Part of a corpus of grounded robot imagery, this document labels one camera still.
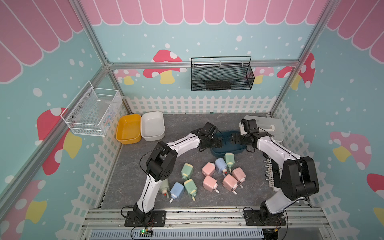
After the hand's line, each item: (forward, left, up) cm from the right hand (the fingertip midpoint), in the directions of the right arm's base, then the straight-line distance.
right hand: (237, 138), depth 93 cm
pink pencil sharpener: (-19, +19, -3) cm, 27 cm away
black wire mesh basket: (+32, +10, +25) cm, 43 cm away
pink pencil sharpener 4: (-27, +8, -4) cm, 28 cm away
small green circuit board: (-48, +51, -12) cm, 71 cm away
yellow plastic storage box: (+15, +76, -8) cm, 78 cm away
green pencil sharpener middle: (-20, +31, -3) cm, 37 cm away
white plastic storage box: (+17, +58, -7) cm, 61 cm away
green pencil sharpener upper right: (-14, +6, -3) cm, 15 cm away
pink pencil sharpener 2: (-23, +3, -3) cm, 23 cm away
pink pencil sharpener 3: (-27, +18, -4) cm, 33 cm away
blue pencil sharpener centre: (-18, +12, -3) cm, 21 cm away
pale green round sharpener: (-29, +43, -3) cm, 52 cm away
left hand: (-3, +13, -4) cm, 14 cm away
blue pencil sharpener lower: (-31, +36, -3) cm, 48 cm away
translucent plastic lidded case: (+7, -25, +2) cm, 26 cm away
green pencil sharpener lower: (-30, +29, -3) cm, 41 cm away
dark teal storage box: (-6, +7, -2) cm, 9 cm away
